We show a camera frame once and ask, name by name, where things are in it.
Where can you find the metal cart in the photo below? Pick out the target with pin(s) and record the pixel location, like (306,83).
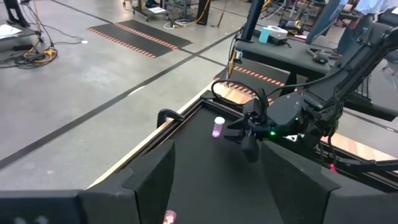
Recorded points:
(152,11)

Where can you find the white paper sheet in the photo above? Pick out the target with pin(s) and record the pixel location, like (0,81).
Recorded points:
(7,30)

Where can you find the black pole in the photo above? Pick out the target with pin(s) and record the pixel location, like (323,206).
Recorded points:
(253,18)

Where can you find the black table clamp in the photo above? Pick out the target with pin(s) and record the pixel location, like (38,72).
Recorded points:
(168,114)

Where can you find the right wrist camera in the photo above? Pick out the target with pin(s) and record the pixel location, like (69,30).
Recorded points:
(255,109)

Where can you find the black box with white label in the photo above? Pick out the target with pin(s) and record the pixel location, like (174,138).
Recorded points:
(278,31)

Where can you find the small red connector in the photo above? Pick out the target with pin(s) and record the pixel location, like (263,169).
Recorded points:
(332,168)

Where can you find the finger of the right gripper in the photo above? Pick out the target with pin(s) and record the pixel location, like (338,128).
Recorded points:
(250,149)
(237,124)

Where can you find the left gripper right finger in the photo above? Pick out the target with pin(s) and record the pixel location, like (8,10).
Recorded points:
(295,186)

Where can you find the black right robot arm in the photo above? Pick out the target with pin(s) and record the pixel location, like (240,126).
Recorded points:
(357,62)

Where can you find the black floor mat orange edge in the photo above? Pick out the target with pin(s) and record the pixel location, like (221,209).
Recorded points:
(258,77)
(124,40)
(155,32)

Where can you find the light blue block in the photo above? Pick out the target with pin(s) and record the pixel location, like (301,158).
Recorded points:
(264,35)

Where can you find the grey work table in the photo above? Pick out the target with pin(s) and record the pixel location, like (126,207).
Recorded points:
(21,39)

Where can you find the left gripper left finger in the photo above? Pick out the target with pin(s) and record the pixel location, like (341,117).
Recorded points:
(140,193)

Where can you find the black aluminium table frame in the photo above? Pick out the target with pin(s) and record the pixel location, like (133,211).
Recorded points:
(154,146)

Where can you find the pink pill bottle white cap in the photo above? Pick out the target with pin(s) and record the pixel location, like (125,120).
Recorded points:
(218,129)
(170,217)

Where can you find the dark grey side desk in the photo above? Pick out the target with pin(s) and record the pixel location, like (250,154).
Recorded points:
(280,56)

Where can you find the black tower case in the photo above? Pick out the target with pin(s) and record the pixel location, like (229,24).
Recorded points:
(203,12)

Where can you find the black table mat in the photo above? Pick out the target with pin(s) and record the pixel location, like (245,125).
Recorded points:
(211,186)

